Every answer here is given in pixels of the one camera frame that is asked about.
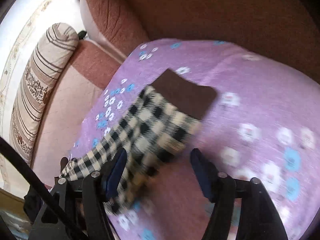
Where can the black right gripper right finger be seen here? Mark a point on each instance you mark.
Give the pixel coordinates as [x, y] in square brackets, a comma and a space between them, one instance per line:
[259, 218]

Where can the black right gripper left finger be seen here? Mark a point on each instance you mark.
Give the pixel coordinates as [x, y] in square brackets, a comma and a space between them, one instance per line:
[77, 210]

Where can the black cream checkered jacket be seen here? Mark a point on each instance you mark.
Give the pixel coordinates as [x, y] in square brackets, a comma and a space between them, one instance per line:
[155, 127]

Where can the purple floral bed sheet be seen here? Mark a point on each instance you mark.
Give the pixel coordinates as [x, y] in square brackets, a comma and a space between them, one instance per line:
[264, 123]

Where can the striped beige bolster pillow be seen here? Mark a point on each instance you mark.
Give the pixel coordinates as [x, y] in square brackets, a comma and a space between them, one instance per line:
[40, 76]

